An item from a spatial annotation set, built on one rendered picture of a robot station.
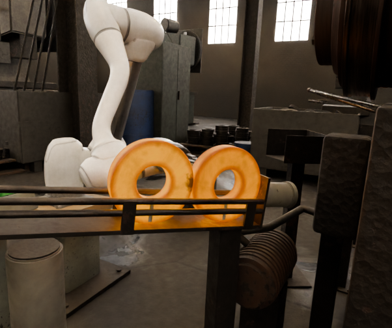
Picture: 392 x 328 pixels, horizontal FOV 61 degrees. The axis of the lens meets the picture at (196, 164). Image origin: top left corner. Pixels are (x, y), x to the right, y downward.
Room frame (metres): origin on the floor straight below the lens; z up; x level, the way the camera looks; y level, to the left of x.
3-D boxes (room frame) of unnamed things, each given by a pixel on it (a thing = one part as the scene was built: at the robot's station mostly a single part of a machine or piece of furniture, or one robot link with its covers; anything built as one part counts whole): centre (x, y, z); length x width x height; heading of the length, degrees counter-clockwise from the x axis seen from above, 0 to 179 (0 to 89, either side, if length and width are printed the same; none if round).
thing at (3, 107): (3.97, 1.80, 0.43); 1.23 x 0.93 x 0.87; 148
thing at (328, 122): (3.71, -1.21, 0.39); 1.03 x 0.83 x 0.79; 64
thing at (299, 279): (1.54, -0.46, 0.36); 0.26 x 0.20 x 0.72; 5
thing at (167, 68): (4.85, 0.50, 0.75); 0.70 x 0.48 x 1.50; 150
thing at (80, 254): (1.39, 0.57, 0.16); 0.40 x 0.40 x 0.31; 63
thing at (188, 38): (9.15, 0.59, 1.36); 1.37 x 1.17 x 2.71; 50
